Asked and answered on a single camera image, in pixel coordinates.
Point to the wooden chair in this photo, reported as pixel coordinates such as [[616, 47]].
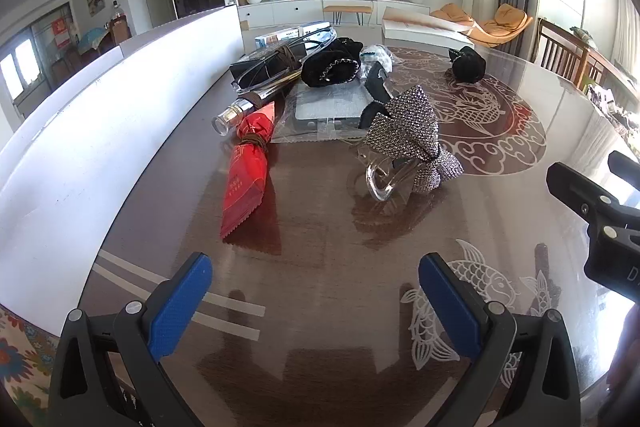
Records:
[[550, 47]]

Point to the gold cosmetic tube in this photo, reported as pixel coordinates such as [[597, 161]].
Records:
[[235, 114]]

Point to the clear plastic bag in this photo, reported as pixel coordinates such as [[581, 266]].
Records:
[[325, 107]]

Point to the flat white box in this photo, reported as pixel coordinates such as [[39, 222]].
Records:
[[425, 32]]

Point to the clear frame glasses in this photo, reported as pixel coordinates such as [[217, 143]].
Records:
[[250, 88]]

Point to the water jug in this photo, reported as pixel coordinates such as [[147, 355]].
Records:
[[117, 12]]

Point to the floral patterned rug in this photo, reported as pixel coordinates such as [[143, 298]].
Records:
[[20, 357]]

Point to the black knitted pouch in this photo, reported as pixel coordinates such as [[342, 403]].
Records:
[[467, 64]]

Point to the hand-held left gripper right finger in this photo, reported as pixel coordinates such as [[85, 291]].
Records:
[[450, 307]]

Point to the red door poster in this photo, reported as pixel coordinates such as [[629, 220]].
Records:
[[60, 32]]

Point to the white television cabinet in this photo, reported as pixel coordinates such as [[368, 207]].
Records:
[[280, 9]]

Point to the black velvet bow clip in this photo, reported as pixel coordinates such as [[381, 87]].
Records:
[[325, 62]]

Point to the orange lounge chair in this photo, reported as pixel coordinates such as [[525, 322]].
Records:
[[505, 19]]

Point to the red snack packet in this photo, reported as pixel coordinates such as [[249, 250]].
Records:
[[245, 187]]

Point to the black printed box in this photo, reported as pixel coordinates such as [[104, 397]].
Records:
[[260, 62]]

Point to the white cardboard box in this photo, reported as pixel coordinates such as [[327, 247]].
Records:
[[100, 122]]

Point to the wooden bench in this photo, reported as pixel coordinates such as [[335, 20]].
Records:
[[347, 8]]

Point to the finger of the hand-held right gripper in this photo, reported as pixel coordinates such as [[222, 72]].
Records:
[[575, 189], [625, 167]]

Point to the clear hair claw clip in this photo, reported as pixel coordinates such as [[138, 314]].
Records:
[[375, 182]]

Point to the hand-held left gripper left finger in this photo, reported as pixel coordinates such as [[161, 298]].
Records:
[[180, 307]]

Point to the long blue white box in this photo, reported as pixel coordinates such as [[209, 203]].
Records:
[[305, 29]]

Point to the rhinestone bow hair clip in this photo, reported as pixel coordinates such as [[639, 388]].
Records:
[[405, 127]]

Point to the dining table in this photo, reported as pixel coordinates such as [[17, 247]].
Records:
[[95, 39]]

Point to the bagged white gloves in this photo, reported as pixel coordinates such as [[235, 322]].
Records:
[[375, 54]]

